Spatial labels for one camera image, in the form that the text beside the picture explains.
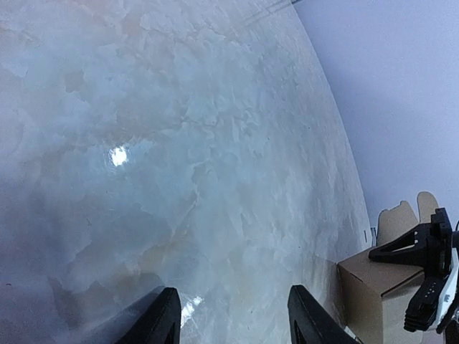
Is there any brown cardboard box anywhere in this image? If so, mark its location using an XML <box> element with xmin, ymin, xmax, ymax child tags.
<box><xmin>338</xmin><ymin>191</ymin><xmax>438</xmax><ymax>343</ymax></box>

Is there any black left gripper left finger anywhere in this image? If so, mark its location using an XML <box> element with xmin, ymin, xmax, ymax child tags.
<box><xmin>118</xmin><ymin>287</ymin><xmax>181</xmax><ymax>344</ymax></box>

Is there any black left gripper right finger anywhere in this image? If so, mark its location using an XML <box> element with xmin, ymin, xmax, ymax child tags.
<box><xmin>288</xmin><ymin>285</ymin><xmax>358</xmax><ymax>344</ymax></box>

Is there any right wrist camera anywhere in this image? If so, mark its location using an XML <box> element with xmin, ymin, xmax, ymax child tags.
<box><xmin>404</xmin><ymin>248</ymin><xmax>458</xmax><ymax>333</ymax></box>

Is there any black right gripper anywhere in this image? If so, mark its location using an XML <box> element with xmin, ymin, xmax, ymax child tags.
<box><xmin>369</xmin><ymin>208</ymin><xmax>452</xmax><ymax>278</ymax></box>

